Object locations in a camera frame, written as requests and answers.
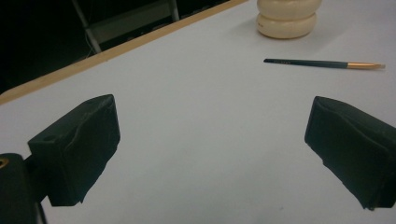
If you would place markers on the white metal stand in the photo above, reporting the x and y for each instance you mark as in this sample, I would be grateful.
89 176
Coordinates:
130 21

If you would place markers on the dark thin brush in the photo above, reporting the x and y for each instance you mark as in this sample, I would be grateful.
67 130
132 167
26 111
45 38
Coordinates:
314 63

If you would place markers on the cream ribbed brush holder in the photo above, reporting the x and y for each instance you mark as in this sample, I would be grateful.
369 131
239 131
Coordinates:
286 21

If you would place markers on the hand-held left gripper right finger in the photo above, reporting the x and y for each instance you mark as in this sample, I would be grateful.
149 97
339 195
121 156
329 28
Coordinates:
351 146

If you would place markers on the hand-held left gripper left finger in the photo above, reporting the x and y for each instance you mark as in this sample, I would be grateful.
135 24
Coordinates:
77 146

